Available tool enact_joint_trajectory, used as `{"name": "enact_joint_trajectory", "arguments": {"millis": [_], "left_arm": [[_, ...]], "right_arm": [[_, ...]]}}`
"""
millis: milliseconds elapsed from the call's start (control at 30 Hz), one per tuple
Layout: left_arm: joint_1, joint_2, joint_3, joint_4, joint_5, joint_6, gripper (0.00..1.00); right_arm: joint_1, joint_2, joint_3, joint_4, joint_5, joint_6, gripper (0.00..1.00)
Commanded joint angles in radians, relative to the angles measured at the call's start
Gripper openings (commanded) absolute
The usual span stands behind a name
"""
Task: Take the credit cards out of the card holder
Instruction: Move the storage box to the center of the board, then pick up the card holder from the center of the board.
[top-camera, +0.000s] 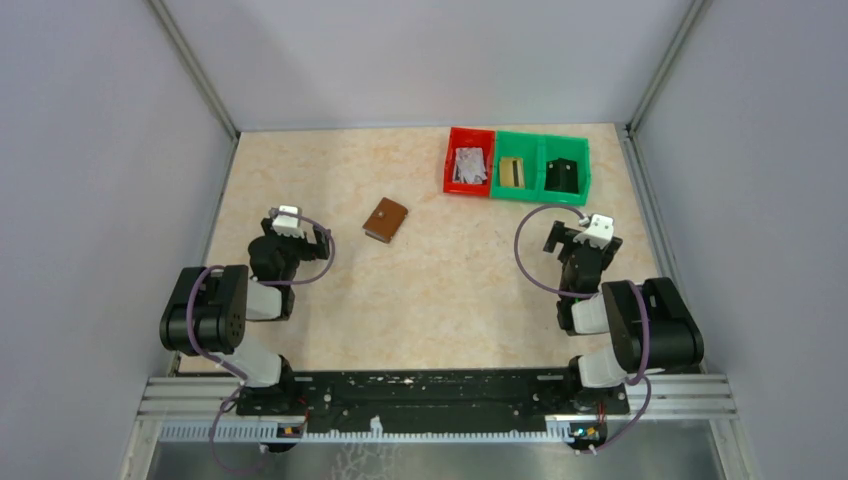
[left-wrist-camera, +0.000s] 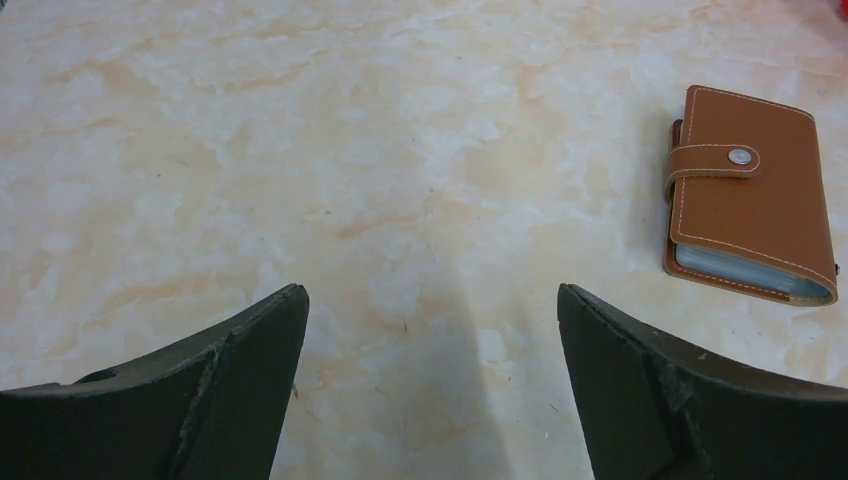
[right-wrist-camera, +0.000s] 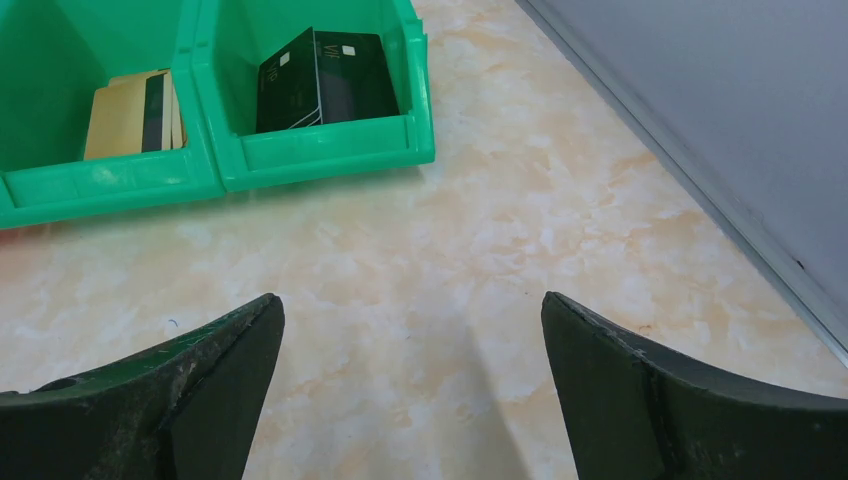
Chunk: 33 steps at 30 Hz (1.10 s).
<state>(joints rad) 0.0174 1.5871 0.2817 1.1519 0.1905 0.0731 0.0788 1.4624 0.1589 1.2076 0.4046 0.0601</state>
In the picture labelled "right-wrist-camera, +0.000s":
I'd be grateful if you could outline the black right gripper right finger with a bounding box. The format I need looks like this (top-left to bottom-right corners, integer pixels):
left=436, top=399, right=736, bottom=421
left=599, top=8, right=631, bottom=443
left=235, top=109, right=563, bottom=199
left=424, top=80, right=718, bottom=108
left=541, top=292, right=847, bottom=479

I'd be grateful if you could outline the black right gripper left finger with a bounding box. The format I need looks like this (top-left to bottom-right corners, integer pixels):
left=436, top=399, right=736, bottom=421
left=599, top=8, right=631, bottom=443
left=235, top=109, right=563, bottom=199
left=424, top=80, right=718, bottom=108
left=1, top=294, right=285, bottom=479

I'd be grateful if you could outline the gold credit card stack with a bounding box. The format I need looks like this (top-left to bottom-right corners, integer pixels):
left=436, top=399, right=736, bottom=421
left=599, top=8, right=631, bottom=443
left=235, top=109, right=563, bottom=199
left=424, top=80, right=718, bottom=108
left=83, top=69, right=187, bottom=160

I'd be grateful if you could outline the green bin with gold cards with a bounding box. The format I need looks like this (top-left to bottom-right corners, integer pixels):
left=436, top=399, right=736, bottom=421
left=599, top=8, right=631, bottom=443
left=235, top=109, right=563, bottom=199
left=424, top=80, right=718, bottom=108
left=1, top=1, right=225, bottom=229

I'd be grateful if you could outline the black VIP card stack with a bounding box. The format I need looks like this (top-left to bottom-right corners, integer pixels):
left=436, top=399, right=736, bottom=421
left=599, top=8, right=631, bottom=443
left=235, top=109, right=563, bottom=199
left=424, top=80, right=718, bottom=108
left=256, top=27, right=400, bottom=133

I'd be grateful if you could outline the green bin with black cards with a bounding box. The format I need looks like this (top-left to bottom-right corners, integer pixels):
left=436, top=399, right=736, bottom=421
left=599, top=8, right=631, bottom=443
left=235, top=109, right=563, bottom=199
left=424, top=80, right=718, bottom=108
left=191, top=1, right=436, bottom=191

